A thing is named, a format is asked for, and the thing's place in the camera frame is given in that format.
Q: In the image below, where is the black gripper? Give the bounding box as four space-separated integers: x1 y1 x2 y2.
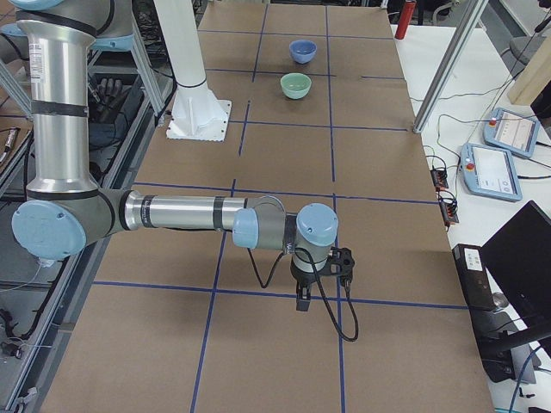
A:
290 261 317 311

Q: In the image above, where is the blue bowl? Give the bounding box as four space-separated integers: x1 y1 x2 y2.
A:
289 40 318 65

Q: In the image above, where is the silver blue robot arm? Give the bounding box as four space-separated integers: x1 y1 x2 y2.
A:
11 1 350 311

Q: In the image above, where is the green bowl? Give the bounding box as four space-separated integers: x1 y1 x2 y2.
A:
280 72 312 100

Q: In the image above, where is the near black relay module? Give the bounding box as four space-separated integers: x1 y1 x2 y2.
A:
436 189 459 230

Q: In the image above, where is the black relay module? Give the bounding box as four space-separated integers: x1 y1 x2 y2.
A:
436 189 459 230
426 155 449 190

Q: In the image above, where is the brown paper mat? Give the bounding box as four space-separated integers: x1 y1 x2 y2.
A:
41 3 493 412

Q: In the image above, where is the far black relay module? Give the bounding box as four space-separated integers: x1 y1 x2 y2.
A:
426 155 449 190

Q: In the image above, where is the black computer box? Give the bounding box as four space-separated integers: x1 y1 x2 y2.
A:
452 243 536 384

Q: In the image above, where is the black monitor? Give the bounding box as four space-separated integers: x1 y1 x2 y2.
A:
481 200 550 326

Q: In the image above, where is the near teach pendant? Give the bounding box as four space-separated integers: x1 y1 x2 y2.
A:
460 143 523 202

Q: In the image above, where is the teach pendant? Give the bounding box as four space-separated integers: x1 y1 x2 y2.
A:
460 143 523 202
483 108 541 158

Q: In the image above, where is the far teach pendant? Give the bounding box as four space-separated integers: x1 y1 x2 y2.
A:
483 108 541 158

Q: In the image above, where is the red fire extinguisher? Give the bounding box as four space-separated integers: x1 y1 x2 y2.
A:
394 0 417 40

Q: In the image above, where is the wooden block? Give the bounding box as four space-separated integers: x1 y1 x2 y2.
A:
508 35 551 106

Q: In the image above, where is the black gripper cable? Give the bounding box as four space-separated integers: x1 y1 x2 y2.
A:
246 246 359 343

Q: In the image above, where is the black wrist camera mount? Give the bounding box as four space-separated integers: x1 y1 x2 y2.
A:
321 247 355 288

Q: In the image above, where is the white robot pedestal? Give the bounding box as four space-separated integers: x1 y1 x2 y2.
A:
154 0 232 142

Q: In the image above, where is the aluminium frame post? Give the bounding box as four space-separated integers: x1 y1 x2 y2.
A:
412 0 489 134

